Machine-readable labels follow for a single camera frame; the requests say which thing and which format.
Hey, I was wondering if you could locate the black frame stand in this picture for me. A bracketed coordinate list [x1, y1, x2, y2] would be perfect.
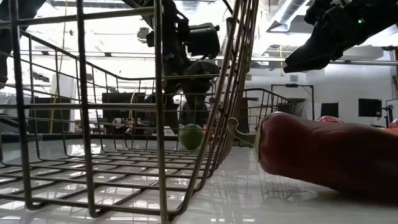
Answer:
[271, 83, 315, 121]

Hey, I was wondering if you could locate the black tripod stand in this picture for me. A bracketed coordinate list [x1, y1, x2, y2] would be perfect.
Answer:
[381, 104, 395, 127]

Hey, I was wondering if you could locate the black aluminium table frame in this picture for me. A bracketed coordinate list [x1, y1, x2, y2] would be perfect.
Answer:
[0, 133, 181, 144]

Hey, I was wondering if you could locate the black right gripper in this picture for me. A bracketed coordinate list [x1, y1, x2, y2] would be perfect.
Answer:
[283, 0, 398, 74]

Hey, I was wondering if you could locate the large black monitor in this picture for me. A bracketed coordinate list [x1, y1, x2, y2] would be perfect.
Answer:
[358, 98, 382, 118]

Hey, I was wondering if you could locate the silver ceiling duct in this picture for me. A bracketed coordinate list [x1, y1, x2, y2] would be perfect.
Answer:
[266, 0, 312, 33]

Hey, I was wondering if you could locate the white wire basket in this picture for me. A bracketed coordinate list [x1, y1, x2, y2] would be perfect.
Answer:
[0, 0, 259, 224]

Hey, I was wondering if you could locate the green lime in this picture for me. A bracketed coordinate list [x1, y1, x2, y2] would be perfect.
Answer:
[178, 123, 205, 151]

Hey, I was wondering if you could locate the small black monitor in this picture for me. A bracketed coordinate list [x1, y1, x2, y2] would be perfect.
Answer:
[320, 102, 339, 118]

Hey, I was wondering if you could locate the red pepper with green top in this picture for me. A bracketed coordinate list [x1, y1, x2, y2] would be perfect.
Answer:
[228, 111, 398, 200]

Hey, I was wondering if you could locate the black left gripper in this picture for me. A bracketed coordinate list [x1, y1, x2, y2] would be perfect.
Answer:
[163, 58, 220, 133]

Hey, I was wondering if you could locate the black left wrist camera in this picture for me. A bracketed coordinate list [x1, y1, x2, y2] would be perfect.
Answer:
[186, 22, 221, 60]

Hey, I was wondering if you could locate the black overhead camera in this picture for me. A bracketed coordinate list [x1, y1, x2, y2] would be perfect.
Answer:
[136, 27, 152, 44]

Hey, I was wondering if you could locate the black wire basket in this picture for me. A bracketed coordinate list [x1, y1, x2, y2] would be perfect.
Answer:
[214, 88, 298, 134]

